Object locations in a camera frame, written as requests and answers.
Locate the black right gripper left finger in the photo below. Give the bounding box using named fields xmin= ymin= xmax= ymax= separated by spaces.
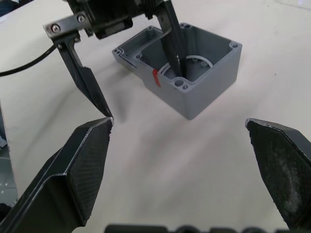
xmin=0 ymin=117 xmax=114 ymax=233

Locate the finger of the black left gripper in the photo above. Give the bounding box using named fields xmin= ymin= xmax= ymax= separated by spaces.
xmin=155 ymin=0 xmax=188 ymax=81
xmin=56 ymin=37 xmax=114 ymax=117

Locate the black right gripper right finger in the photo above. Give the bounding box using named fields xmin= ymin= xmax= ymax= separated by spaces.
xmin=245 ymin=118 xmax=311 ymax=230

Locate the grey plastic box lid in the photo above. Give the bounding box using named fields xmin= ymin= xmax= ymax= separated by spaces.
xmin=111 ymin=25 xmax=168 ymax=72

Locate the grey plastic junction box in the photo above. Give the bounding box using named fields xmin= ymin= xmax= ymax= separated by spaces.
xmin=138 ymin=22 xmax=243 ymax=121

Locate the red tape marker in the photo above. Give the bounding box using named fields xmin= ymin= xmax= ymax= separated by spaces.
xmin=152 ymin=68 xmax=162 ymax=88

